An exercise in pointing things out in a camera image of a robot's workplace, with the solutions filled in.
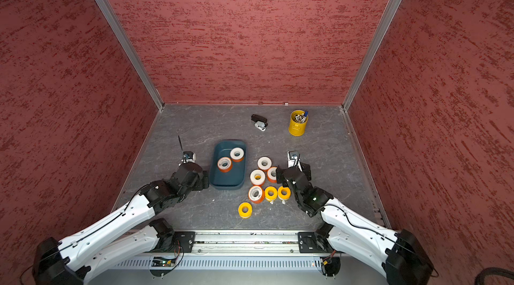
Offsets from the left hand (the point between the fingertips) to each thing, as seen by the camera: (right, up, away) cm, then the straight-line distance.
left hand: (197, 178), depth 81 cm
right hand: (+38, +3, +3) cm, 38 cm away
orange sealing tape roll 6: (+8, +3, +13) cm, 16 cm away
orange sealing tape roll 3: (+31, -1, +9) cm, 33 cm away
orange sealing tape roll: (+28, +3, +14) cm, 31 cm away
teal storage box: (+14, -4, +14) cm, 20 cm away
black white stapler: (+26, +23, +28) cm, 44 cm away
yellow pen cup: (+44, +24, +13) cm, 52 cm away
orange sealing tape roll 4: (+24, -8, +4) cm, 26 cm away
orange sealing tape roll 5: (+14, +7, +17) cm, 23 cm away
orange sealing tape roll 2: (+25, -2, +8) cm, 26 cm away
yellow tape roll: (+31, -8, +5) cm, 32 cm away
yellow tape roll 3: (+19, -13, 0) cm, 24 cm away
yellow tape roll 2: (+36, -8, +5) cm, 38 cm away
